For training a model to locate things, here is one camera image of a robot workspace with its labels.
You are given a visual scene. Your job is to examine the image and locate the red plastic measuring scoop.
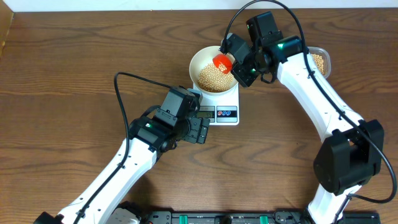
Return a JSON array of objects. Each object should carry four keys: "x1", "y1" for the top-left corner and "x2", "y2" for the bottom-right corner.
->
[{"x1": 212, "y1": 54, "x2": 233, "y2": 74}]

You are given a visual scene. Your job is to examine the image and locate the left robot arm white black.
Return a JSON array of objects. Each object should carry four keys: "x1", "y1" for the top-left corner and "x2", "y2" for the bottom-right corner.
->
[{"x1": 35, "y1": 86, "x2": 210, "y2": 223}]

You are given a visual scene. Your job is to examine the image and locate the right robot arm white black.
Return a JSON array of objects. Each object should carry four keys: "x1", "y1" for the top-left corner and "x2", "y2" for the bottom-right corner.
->
[{"x1": 220, "y1": 12, "x2": 384, "y2": 223}]

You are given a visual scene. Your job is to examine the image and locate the soybeans in bowl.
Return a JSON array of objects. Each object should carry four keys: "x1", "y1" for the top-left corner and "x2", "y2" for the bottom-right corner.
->
[{"x1": 198, "y1": 63, "x2": 233, "y2": 93}]

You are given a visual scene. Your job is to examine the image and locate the white ceramic bowl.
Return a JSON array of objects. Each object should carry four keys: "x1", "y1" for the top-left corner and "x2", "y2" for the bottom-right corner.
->
[{"x1": 189, "y1": 46, "x2": 238, "y2": 92}]

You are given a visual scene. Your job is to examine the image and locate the white digital kitchen scale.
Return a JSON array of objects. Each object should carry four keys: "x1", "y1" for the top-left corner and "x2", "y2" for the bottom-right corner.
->
[{"x1": 197, "y1": 85, "x2": 239, "y2": 126}]

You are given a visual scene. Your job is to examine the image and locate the soybeans in container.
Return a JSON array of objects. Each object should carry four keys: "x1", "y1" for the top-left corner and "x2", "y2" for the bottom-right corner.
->
[{"x1": 312, "y1": 54, "x2": 325, "y2": 75}]

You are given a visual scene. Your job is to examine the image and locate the clear plastic container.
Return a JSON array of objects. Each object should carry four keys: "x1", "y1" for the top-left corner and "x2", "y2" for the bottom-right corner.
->
[{"x1": 308, "y1": 47, "x2": 331, "y2": 78}]

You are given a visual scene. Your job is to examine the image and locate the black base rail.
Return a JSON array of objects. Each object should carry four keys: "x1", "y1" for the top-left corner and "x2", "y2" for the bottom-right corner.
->
[{"x1": 105, "y1": 202, "x2": 381, "y2": 224}]

